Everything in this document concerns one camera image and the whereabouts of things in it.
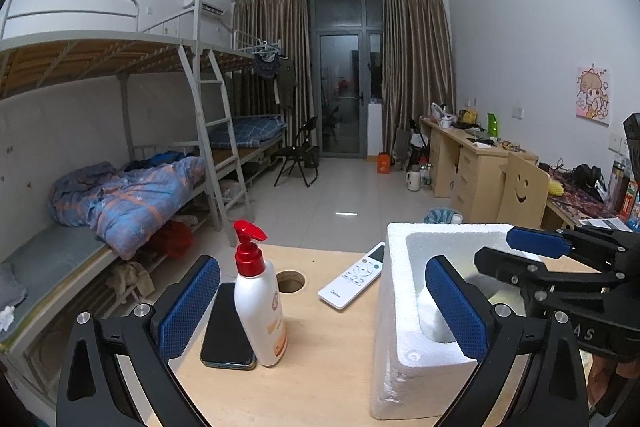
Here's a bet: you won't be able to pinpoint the person's right hand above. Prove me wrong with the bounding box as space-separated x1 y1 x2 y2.
587 355 639 416

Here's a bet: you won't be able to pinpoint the patterned desk cloth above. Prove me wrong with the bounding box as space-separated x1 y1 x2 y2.
548 167 617 221

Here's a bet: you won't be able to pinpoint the wooden smiley chair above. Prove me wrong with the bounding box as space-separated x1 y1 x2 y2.
496 153 550 229

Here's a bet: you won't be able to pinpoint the black headphones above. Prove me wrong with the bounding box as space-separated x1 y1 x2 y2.
572 164 608 202

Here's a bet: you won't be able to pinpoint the white styrofoam box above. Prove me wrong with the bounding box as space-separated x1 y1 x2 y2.
370 223 540 421

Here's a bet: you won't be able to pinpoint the light wooden desk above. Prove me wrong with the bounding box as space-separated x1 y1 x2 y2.
420 117 510 223

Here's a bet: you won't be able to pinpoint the black smartphone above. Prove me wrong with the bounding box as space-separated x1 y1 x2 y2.
200 283 256 371

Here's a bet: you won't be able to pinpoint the white remote control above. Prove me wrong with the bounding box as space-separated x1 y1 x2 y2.
318 242 386 312

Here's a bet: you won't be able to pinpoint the blue plaid quilt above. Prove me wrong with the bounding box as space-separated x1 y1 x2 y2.
48 156 205 259

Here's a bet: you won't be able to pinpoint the white lotion pump bottle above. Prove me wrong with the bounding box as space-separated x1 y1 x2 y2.
233 219 288 367

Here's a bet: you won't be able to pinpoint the brown right curtain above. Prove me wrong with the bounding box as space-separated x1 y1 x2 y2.
382 0 456 152

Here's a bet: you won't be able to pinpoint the brown curtain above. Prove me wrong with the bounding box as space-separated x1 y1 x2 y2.
382 0 456 152
232 0 316 145

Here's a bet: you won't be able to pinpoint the black folding chair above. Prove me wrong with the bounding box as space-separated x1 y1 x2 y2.
273 116 319 187

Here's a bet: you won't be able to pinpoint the glass balcony door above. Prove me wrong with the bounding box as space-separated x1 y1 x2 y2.
308 0 383 159

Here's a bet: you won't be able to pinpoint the metal bunk bed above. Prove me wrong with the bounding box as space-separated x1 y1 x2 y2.
1 0 285 407

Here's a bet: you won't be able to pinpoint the brown left curtain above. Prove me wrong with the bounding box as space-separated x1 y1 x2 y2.
232 0 316 145

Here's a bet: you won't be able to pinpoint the anime girl wall poster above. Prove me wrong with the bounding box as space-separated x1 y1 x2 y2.
575 64 612 126

